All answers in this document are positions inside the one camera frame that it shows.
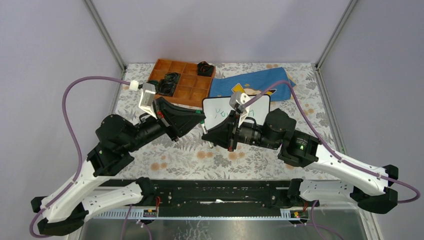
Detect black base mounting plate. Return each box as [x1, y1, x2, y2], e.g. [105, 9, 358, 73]
[99, 178, 321, 218]

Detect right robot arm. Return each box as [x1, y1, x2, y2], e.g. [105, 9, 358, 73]
[202, 109, 399, 214]

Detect black coiled cable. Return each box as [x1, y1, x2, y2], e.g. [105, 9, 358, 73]
[164, 72, 181, 84]
[197, 61, 215, 78]
[156, 80, 177, 97]

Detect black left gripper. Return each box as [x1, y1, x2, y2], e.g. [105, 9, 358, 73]
[125, 97, 208, 153]

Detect aluminium frame post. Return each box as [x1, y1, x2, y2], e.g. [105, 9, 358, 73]
[315, 0, 359, 69]
[82, 0, 127, 73]

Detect slotted cable duct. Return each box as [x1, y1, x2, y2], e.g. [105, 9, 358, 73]
[96, 207, 309, 222]

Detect left aluminium frame post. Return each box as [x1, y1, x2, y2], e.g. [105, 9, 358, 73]
[82, 0, 127, 73]

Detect blue cartoon cloth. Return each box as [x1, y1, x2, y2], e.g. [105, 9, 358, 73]
[208, 67, 296, 102]

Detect floral tablecloth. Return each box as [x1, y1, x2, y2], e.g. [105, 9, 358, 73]
[117, 63, 336, 180]

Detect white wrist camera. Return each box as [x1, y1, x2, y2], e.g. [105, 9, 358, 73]
[229, 91, 251, 127]
[129, 80, 157, 119]

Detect white whiteboard marker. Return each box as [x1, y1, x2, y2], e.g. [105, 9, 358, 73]
[200, 121, 214, 149]

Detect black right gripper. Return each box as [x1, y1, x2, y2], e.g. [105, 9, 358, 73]
[202, 108, 281, 151]

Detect right aluminium frame post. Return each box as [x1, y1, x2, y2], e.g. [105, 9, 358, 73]
[315, 0, 359, 69]

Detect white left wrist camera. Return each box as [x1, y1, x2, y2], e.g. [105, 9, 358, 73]
[129, 80, 157, 119]

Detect wooden compartment tray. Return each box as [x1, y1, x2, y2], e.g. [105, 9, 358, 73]
[147, 58, 216, 108]

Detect black framed whiteboard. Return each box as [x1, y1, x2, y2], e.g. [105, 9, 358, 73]
[202, 95, 271, 130]

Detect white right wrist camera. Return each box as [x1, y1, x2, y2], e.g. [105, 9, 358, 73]
[229, 91, 251, 127]

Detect black coiled cable middle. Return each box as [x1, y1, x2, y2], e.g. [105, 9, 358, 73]
[164, 72, 181, 84]

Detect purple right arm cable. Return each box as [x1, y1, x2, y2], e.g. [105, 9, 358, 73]
[243, 80, 422, 204]

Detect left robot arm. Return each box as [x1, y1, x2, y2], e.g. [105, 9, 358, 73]
[30, 97, 206, 238]

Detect black coiled cable front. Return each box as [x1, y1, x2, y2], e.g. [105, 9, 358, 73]
[156, 80, 177, 97]

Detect black coiled cable far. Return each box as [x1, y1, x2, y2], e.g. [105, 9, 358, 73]
[197, 61, 215, 78]

